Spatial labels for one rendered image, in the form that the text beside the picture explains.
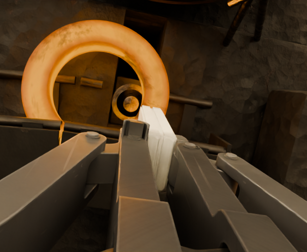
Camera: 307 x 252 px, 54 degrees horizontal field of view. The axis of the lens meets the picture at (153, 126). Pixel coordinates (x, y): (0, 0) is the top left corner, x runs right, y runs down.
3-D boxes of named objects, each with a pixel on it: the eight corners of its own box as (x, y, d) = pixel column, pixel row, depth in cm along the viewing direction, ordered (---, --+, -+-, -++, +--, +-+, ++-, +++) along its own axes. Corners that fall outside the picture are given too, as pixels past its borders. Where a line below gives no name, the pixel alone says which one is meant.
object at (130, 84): (113, 104, 77) (118, 75, 76) (137, 108, 78) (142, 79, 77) (107, 123, 48) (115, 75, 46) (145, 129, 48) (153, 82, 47)
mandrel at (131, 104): (116, 105, 62) (120, 83, 62) (137, 108, 63) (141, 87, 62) (114, 116, 46) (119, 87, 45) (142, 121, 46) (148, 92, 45)
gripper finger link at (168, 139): (162, 134, 14) (177, 136, 14) (151, 106, 21) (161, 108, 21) (150, 192, 15) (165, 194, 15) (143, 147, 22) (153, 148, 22)
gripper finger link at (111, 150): (140, 192, 13) (69, 182, 13) (136, 153, 18) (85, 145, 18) (146, 159, 13) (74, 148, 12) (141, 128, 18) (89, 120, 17)
